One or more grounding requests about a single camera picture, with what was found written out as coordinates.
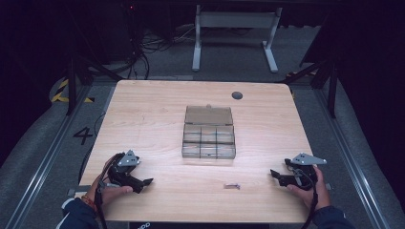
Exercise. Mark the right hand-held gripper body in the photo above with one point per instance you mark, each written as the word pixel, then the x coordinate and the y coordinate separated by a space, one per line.
pixel 304 176

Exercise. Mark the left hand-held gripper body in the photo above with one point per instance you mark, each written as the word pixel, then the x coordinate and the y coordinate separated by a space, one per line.
pixel 122 173

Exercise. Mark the black metal stand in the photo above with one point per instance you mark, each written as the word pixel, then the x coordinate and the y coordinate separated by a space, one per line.
pixel 71 86
pixel 332 89

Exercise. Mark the small screw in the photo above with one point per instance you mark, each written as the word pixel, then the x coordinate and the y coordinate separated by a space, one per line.
pixel 231 186

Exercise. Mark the person's left hand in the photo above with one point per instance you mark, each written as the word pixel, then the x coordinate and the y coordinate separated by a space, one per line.
pixel 100 187

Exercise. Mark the grey round table grommet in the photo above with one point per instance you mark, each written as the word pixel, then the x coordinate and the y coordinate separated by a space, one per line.
pixel 237 95

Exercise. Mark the person's right hand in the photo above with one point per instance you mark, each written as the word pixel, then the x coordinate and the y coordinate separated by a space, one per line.
pixel 318 194

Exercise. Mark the white metal desk frame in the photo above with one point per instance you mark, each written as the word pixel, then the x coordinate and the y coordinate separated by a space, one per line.
pixel 235 19

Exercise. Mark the clear plastic compartment box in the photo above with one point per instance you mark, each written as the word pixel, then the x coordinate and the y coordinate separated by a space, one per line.
pixel 208 133

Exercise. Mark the yellow black hazard tape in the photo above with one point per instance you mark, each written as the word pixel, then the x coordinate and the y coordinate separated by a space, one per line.
pixel 60 93

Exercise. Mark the grey metal floor rail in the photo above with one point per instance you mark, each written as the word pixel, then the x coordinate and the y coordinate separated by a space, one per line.
pixel 47 159
pixel 350 159

